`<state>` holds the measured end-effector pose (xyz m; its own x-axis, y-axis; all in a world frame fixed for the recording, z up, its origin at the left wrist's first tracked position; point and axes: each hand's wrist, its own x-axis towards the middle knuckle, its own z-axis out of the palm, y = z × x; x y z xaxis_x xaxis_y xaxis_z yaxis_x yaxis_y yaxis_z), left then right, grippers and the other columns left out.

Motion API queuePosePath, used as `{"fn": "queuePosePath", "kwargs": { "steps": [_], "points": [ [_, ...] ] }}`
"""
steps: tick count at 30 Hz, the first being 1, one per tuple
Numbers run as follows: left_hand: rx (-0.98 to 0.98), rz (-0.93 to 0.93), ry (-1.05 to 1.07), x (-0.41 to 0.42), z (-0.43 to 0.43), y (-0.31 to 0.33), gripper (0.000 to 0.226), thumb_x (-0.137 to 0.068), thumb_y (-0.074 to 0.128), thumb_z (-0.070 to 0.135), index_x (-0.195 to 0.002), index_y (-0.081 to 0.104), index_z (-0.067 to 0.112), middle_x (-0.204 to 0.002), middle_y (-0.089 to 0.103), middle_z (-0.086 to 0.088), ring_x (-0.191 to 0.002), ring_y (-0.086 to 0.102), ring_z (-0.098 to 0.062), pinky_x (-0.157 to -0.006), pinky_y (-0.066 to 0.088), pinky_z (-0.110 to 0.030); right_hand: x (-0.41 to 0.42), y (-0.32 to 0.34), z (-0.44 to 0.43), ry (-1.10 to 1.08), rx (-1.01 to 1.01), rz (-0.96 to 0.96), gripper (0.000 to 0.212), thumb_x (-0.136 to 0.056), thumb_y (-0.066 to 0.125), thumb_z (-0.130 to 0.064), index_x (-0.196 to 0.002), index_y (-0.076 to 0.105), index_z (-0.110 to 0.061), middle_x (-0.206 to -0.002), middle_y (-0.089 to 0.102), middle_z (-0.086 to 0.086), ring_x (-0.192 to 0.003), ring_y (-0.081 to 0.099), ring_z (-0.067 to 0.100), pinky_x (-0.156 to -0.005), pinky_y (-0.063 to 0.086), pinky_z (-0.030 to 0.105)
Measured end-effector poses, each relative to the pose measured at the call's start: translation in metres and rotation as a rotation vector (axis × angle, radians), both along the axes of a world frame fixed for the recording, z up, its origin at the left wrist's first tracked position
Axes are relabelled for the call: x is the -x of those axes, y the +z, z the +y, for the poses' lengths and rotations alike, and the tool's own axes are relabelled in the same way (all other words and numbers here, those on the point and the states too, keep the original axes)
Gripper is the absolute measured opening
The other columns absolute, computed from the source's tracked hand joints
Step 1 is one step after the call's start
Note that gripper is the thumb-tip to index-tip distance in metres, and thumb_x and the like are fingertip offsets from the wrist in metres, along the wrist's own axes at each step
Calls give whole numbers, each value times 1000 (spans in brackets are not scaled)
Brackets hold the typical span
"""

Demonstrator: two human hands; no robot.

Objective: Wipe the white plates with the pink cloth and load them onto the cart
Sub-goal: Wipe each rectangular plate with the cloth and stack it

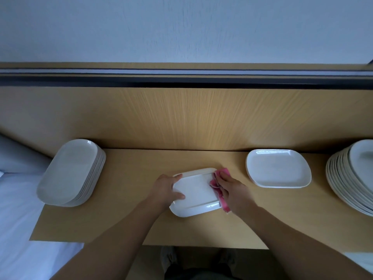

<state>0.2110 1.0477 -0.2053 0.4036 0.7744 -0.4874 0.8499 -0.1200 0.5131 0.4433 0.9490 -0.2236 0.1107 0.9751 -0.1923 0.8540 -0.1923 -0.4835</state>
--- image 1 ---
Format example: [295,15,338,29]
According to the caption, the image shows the person's left hand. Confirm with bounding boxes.
[146,174,186,214]

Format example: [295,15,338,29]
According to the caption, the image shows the person's right hand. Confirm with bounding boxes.
[215,171,259,218]

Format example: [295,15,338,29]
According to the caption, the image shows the white rectangular plate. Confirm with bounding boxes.
[246,149,312,189]
[169,167,222,218]

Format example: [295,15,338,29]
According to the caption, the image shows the pink cleaning cloth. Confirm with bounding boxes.
[210,168,231,214]

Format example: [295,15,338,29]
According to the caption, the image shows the person's left forearm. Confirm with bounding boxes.
[50,198,164,280]

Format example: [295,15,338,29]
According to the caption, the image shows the person's right forearm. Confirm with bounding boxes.
[233,205,373,280]

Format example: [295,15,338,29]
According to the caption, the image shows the person's grey shoe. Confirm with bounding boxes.
[161,246,179,273]

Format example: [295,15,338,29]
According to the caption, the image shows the wooden desk back panel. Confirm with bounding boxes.
[0,62,373,156]

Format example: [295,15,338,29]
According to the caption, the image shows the person's dark shorts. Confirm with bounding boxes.
[164,264,243,280]

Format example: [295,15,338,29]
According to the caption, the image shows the stack of white oval plates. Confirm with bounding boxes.
[36,139,106,207]
[325,139,373,217]

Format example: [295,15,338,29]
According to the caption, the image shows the white furniture corner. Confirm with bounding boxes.
[343,252,373,275]

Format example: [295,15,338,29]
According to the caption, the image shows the white bed sheet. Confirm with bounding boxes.
[0,170,85,280]

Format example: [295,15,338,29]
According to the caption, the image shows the black rail strip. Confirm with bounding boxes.
[0,68,373,90]

